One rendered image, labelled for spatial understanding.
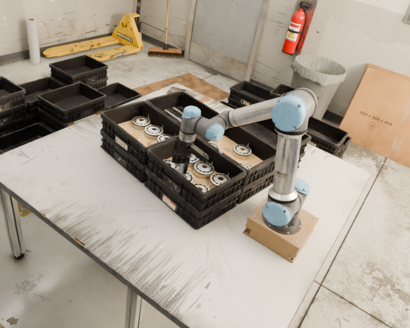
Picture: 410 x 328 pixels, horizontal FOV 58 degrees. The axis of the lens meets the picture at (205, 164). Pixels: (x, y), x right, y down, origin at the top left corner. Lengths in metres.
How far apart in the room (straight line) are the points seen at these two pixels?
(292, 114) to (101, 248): 0.93
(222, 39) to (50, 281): 3.74
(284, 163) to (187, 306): 0.65
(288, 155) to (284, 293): 0.58
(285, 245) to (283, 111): 0.65
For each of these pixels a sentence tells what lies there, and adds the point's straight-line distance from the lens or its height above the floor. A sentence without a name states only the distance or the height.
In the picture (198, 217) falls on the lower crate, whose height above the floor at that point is 0.78.
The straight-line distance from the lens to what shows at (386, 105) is 4.39.
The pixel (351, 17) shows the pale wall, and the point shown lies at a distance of 4.50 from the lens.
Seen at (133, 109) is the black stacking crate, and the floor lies 0.90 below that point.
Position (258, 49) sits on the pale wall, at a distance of 4.93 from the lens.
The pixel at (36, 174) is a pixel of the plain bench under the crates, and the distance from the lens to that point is 2.02.
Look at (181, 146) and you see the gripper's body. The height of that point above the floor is 1.02.
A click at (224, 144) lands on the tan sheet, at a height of 0.83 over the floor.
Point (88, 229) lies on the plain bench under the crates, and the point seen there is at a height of 0.70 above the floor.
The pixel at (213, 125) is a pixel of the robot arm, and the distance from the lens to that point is 1.55.
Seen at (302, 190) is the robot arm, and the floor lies 1.03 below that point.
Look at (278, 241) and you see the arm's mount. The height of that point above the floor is 0.77.
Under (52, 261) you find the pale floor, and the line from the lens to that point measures 2.52.
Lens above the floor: 1.95
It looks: 36 degrees down
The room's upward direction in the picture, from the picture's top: 12 degrees clockwise
